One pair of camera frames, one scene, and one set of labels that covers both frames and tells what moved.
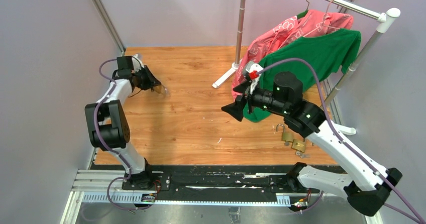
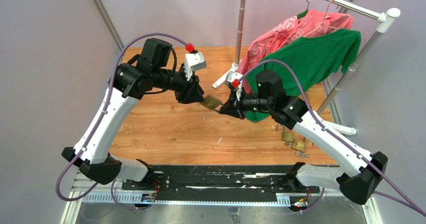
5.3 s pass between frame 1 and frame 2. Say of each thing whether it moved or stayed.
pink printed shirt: stayed
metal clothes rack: stayed
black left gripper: moved
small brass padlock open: stayed
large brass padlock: moved
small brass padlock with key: stayed
